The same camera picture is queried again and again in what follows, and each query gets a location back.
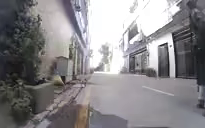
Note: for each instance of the tree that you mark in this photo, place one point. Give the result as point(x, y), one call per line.
point(105, 53)

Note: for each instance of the grey utility box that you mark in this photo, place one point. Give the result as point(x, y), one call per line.
point(64, 66)

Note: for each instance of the small bush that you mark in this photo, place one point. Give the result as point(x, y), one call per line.
point(150, 72)

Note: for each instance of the white building with dark doors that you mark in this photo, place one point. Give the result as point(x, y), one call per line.
point(156, 46)

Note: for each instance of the beige building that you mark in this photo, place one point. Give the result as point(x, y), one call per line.
point(56, 30)

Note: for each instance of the concrete planter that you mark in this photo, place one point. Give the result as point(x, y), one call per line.
point(40, 96)

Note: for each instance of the tall dark bush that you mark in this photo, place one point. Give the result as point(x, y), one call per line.
point(21, 43)

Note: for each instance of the low green bush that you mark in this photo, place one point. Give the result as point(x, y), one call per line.
point(16, 100)

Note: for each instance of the person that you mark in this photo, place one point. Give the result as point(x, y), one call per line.
point(201, 50)

